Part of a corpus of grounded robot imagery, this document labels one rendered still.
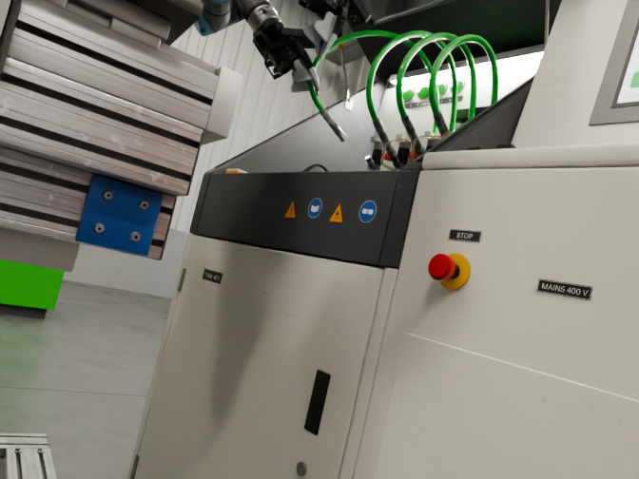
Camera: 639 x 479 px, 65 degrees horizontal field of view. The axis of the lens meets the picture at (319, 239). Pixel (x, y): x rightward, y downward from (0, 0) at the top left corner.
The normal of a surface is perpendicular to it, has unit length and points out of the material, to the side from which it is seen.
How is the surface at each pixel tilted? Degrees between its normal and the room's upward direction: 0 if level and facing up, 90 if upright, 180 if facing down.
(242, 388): 90
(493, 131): 90
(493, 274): 90
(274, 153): 90
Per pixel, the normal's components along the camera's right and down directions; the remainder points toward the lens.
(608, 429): -0.72, -0.22
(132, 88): 0.54, 0.06
